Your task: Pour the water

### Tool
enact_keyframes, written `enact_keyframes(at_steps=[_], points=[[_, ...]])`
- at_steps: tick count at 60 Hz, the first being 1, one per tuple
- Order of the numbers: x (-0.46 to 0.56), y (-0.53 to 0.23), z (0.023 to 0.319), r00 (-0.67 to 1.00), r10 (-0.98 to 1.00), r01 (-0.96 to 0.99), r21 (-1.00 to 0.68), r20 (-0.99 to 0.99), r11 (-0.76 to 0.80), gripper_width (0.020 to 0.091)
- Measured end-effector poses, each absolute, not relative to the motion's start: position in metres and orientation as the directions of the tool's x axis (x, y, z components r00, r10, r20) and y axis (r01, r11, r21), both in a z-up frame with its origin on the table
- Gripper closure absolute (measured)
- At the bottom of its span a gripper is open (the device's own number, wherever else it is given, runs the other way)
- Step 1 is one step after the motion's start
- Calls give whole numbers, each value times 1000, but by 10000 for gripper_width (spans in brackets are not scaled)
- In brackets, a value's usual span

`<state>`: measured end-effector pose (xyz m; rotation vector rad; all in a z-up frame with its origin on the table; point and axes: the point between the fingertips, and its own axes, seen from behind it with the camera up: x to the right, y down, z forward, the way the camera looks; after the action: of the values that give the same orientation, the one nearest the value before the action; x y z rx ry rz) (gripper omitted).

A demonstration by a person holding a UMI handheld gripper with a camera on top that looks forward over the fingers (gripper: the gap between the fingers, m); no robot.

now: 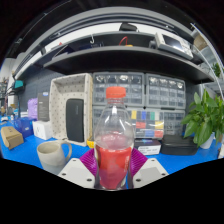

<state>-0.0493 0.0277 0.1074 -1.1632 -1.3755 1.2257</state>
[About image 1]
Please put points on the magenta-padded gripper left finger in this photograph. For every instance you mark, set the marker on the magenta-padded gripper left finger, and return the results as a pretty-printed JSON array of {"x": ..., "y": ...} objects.
[{"x": 76, "y": 171}]

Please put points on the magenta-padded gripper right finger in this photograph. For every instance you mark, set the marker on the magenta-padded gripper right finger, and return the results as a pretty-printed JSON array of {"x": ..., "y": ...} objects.
[{"x": 150, "y": 171}]

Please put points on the clear red-capped drink bottle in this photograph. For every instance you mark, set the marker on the clear red-capped drink bottle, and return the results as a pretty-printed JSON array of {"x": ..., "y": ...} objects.
[{"x": 114, "y": 163}]

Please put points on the black box with white label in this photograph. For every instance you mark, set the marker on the black box with white label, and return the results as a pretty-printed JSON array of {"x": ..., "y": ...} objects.
[{"x": 147, "y": 147}]

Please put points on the grey and white ceramic mug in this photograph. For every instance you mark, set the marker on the grey and white ceramic mug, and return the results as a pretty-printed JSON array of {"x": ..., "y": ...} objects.
[{"x": 51, "y": 156}]

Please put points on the yellow multimeter with red leads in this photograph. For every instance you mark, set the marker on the yellow multimeter with red leads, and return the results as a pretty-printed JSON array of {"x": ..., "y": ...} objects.
[{"x": 90, "y": 144}]

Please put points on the flat black case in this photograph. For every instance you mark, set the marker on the flat black case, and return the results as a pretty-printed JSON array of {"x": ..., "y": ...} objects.
[{"x": 180, "y": 145}]

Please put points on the drawer cabinet with coloured parts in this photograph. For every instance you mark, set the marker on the drawer cabinet with coloured parts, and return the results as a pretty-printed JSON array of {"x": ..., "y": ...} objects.
[{"x": 156, "y": 123}]

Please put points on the black rectangular speaker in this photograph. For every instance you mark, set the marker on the black rectangular speaker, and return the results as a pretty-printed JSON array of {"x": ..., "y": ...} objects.
[{"x": 75, "y": 120}]

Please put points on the grey parts drawer cabinet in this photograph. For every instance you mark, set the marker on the grey parts drawer cabinet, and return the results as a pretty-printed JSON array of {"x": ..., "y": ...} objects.
[
  {"x": 116, "y": 80},
  {"x": 97, "y": 116},
  {"x": 165, "y": 91}
]

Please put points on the beige dotted tray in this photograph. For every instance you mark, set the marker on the beige dotted tray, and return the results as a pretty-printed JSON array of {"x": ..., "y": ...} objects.
[{"x": 58, "y": 106}]

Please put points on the blue box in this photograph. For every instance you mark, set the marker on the blue box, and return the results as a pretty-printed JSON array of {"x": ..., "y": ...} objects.
[{"x": 24, "y": 126}]

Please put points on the green potted plant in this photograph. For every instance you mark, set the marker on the green potted plant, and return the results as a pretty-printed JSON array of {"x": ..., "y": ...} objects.
[{"x": 203, "y": 123}]

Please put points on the dark grey flat box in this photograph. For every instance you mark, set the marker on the dark grey flat box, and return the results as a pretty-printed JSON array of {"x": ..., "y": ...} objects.
[{"x": 43, "y": 106}]

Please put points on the brown cardboard box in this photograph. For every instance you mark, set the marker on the brown cardboard box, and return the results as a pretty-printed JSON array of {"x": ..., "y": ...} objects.
[{"x": 11, "y": 137}]

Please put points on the white power adapter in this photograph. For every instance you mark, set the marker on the white power adapter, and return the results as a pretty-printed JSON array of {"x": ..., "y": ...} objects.
[{"x": 221, "y": 151}]

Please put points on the purple plastic bag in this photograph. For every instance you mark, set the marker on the purple plastic bag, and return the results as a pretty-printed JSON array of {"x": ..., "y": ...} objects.
[{"x": 32, "y": 108}]

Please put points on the teal box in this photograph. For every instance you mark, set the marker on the teal box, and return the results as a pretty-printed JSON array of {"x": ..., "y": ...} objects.
[{"x": 19, "y": 84}]

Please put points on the white metal rack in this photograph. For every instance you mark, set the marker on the white metal rack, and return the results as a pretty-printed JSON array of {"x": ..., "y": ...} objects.
[{"x": 213, "y": 56}]

